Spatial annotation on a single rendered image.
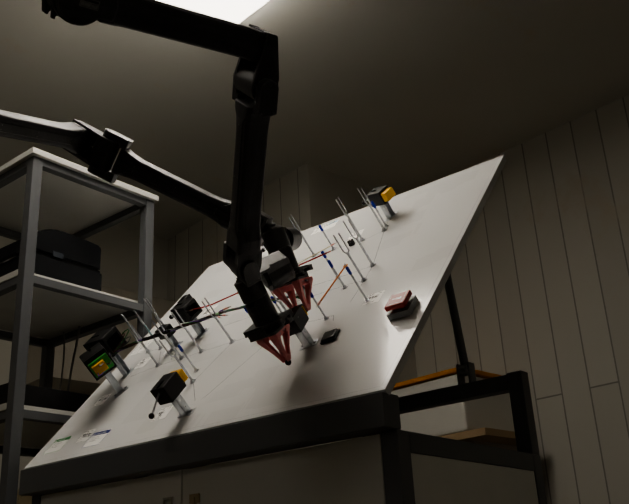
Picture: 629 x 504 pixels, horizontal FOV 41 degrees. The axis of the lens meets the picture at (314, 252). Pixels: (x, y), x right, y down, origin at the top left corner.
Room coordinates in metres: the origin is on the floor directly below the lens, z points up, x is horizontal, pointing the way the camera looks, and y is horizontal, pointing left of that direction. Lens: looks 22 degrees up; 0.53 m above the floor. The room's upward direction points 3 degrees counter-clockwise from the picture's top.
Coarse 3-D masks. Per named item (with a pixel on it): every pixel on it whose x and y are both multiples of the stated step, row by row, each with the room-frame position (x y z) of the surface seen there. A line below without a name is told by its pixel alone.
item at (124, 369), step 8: (112, 328) 2.31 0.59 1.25; (96, 336) 2.34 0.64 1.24; (104, 336) 2.29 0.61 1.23; (112, 336) 2.35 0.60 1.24; (120, 336) 2.33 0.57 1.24; (88, 344) 2.32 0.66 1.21; (104, 344) 2.29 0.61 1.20; (112, 344) 2.36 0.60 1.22; (112, 352) 2.31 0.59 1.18; (120, 360) 2.39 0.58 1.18; (120, 368) 2.40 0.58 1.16; (128, 368) 2.40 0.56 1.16
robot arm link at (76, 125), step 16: (0, 112) 1.50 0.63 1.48; (0, 128) 1.50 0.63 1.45; (16, 128) 1.53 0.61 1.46; (32, 128) 1.57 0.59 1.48; (48, 128) 1.60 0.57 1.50; (64, 128) 1.65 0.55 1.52; (80, 128) 1.69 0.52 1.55; (48, 144) 1.64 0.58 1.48; (64, 144) 1.67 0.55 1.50; (80, 144) 1.71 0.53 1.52; (96, 144) 1.71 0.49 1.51; (112, 144) 1.70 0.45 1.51; (96, 160) 1.72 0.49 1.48; (112, 160) 1.74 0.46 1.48
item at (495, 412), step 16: (400, 384) 3.84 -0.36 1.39; (416, 384) 3.80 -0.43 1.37; (432, 384) 3.72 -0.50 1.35; (448, 384) 3.66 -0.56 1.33; (480, 400) 3.69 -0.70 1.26; (496, 400) 3.78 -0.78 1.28; (400, 416) 3.87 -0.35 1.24; (416, 416) 3.80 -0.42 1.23; (432, 416) 3.73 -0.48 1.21; (448, 416) 3.67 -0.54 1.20; (464, 416) 3.62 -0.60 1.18; (480, 416) 3.68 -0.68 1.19; (496, 416) 3.77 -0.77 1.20; (512, 416) 3.86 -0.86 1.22; (416, 432) 3.81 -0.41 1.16; (432, 432) 3.74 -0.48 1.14; (448, 432) 3.68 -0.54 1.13
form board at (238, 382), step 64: (448, 192) 2.10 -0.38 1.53; (384, 256) 2.01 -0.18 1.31; (448, 256) 1.81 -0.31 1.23; (320, 320) 1.94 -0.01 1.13; (384, 320) 1.75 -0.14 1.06; (128, 384) 2.34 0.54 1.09; (192, 384) 2.08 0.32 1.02; (256, 384) 1.87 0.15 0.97; (320, 384) 1.70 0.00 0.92; (384, 384) 1.56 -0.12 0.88; (64, 448) 2.23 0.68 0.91
